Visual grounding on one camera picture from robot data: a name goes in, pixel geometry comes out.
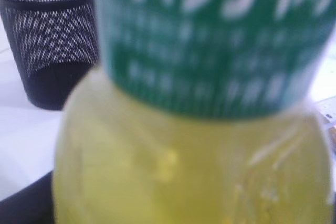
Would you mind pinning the yellow tea bottle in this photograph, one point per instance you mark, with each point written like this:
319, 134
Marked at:
198, 112

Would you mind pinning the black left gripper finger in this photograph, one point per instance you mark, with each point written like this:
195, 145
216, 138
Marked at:
33, 204

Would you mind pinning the clear plastic ruler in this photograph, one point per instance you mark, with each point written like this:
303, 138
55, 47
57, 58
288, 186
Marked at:
326, 108

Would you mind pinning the black mesh pen holder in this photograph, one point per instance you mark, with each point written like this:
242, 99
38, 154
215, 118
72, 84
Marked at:
54, 44

